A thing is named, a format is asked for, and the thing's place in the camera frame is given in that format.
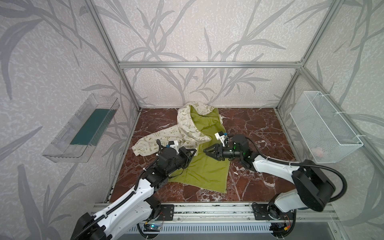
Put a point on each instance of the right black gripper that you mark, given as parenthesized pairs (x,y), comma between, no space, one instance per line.
(218,152)

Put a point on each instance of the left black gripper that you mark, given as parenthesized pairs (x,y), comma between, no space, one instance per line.
(186,153)

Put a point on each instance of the cream and green printed jacket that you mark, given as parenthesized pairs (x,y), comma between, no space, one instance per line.
(197,124)

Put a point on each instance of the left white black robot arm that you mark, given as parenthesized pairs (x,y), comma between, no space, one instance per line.
(137,204)

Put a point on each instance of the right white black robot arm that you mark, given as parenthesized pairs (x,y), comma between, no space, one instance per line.
(315,185)

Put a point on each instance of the small green lit circuit board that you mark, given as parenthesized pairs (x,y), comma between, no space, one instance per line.
(153,227)

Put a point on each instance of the green mat in tray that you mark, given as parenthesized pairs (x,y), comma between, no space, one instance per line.
(90,127)

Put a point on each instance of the pink object in basket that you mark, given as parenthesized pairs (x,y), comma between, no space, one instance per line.
(318,152)

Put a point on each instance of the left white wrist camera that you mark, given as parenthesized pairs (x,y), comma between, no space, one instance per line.
(174,145)

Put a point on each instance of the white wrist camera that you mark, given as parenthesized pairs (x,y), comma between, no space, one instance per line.
(223,138)
(174,145)

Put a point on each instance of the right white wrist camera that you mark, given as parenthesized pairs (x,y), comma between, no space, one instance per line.
(223,138)

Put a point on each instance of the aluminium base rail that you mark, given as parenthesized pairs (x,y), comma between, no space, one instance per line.
(239,212)

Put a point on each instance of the clear plastic wall tray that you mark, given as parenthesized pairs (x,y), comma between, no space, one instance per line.
(61,151)

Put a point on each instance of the white wire mesh basket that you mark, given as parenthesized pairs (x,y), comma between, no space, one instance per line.
(322,125)

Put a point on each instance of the aluminium cage frame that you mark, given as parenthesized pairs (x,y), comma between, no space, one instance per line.
(345,62)

